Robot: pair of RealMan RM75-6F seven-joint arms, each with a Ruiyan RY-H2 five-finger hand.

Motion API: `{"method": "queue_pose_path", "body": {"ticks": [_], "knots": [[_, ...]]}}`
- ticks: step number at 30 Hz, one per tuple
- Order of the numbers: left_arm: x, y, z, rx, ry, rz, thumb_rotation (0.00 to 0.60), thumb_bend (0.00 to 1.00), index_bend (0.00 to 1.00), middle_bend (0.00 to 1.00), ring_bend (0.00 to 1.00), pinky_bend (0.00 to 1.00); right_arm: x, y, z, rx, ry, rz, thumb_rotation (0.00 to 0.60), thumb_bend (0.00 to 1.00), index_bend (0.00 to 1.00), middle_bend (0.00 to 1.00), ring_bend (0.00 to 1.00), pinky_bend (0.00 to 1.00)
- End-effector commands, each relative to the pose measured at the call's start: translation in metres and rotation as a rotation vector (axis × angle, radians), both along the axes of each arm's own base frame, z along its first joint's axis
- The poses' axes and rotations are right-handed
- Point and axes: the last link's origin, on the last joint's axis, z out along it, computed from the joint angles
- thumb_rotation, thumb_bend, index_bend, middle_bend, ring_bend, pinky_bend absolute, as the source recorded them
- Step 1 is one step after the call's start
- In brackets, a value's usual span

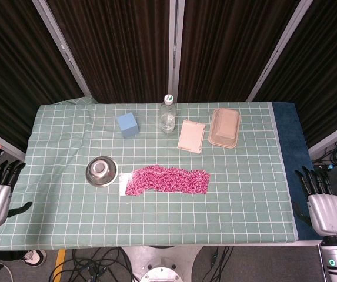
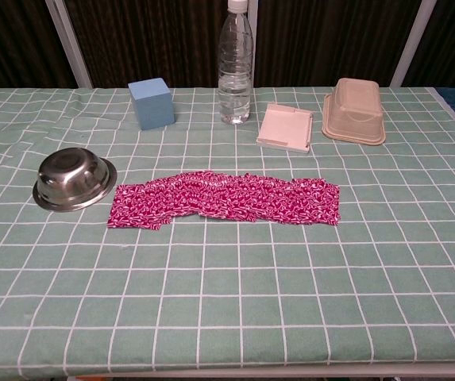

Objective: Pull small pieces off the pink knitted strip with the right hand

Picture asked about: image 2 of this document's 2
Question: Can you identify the long pink patterned cloth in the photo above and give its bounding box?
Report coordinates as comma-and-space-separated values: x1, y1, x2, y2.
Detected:
106, 170, 341, 232

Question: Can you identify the white square tray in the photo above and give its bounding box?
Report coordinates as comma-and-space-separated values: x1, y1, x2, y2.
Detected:
256, 102, 314, 155

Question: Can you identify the green checked tablecloth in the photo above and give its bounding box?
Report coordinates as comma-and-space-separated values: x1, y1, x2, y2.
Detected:
0, 86, 455, 378

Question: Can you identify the light blue cube block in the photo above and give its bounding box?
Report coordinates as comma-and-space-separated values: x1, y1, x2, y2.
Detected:
127, 78, 177, 131

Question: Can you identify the clear plastic water bottle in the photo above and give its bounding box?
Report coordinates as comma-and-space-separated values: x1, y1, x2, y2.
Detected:
217, 0, 255, 125

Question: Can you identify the beige plastic food container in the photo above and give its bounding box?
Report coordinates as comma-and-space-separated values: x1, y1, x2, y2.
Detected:
321, 77, 387, 146

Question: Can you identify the stainless steel bowl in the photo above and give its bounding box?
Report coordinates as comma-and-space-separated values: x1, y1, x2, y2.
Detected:
32, 147, 118, 213

